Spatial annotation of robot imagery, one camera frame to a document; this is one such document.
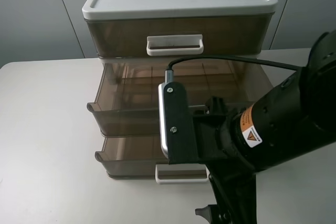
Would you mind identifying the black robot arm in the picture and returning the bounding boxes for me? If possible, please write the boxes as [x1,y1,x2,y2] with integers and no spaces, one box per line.
[193,32,335,223]

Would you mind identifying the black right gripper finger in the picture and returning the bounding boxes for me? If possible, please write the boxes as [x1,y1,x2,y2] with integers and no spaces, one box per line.
[195,203,218,224]

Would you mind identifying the smoky brown drawer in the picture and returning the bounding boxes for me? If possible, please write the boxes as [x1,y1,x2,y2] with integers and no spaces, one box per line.
[87,59,272,137]
[86,14,272,58]
[95,135,208,184]

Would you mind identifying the black camera cable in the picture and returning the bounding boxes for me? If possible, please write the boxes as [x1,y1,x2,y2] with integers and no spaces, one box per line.
[167,56,302,72]

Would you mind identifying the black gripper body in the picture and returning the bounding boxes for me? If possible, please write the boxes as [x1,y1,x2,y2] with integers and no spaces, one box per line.
[193,97,256,223]

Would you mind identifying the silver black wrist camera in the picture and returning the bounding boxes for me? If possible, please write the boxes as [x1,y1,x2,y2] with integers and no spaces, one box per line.
[158,70,200,164]

